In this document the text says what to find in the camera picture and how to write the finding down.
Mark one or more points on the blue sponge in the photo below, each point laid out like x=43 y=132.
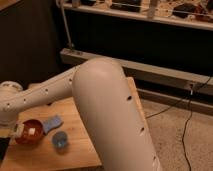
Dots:
x=51 y=123

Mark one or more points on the grey vertical pole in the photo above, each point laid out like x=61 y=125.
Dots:
x=70 y=44

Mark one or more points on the red ceramic bowl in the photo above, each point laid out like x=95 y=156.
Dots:
x=31 y=139

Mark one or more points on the grey metal rail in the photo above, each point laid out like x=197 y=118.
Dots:
x=202 y=86

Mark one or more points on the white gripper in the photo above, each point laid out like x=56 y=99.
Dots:
x=8 y=130

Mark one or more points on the cluttered upper shelf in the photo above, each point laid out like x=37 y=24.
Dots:
x=145 y=13

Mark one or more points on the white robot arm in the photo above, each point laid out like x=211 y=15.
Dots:
x=106 y=107

